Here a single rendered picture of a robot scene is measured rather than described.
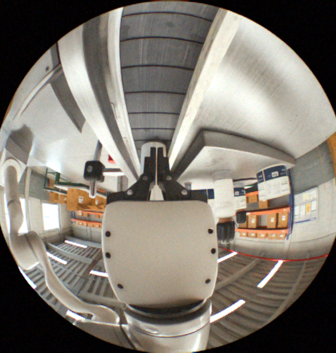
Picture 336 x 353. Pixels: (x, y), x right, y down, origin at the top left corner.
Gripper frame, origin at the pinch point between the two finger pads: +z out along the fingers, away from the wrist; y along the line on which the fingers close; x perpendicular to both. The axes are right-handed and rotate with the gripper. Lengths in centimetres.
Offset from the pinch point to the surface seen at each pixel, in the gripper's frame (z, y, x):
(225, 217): -1.8, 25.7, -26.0
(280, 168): 9, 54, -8
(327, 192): -64, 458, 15
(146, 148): 7.6, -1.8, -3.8
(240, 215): 2, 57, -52
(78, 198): 53, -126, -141
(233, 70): 8.3, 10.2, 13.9
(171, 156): 5.8, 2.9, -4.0
